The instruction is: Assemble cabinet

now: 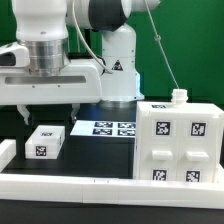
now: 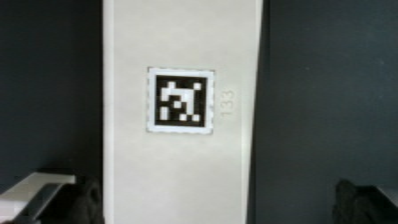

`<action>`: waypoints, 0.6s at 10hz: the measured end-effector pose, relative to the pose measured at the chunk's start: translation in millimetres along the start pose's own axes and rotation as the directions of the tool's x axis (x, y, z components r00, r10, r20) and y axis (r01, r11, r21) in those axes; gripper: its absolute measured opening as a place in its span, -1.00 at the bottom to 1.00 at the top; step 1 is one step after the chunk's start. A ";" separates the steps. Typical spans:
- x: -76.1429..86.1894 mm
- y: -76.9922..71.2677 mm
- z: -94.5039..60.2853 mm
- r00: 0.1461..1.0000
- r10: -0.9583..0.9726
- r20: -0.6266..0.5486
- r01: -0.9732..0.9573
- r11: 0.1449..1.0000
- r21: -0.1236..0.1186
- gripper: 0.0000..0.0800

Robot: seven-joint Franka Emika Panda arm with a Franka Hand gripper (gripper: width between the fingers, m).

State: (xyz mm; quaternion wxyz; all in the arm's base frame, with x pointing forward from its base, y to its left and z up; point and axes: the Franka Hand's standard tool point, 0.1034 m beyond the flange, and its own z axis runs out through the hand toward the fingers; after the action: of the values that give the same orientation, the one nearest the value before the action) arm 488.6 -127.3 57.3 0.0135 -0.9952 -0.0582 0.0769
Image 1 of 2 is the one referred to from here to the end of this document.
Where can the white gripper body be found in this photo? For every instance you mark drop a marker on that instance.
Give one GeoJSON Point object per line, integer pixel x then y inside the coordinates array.
{"type": "Point", "coordinates": [79, 82]}

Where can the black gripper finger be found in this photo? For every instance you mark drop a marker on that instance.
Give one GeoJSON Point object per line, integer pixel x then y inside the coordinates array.
{"type": "Point", "coordinates": [24, 112]}
{"type": "Point", "coordinates": [74, 111]}

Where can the white cabinet top block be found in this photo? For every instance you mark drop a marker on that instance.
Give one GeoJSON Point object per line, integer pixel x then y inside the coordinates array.
{"type": "Point", "coordinates": [45, 142]}

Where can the white cabinet body box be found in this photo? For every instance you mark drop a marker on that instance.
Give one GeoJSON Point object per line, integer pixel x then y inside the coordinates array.
{"type": "Point", "coordinates": [180, 106]}

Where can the white cabinet door panel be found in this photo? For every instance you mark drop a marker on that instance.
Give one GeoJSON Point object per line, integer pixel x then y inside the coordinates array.
{"type": "Point", "coordinates": [199, 149]}

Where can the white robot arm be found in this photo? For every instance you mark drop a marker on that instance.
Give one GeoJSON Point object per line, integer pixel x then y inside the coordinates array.
{"type": "Point", "coordinates": [71, 52]}

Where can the white U-shaped border fence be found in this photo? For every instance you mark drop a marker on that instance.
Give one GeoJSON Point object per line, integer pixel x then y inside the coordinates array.
{"type": "Point", "coordinates": [104, 191]}

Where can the white marker base plate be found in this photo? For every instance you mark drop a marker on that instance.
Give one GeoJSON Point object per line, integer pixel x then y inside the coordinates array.
{"type": "Point", "coordinates": [104, 129]}

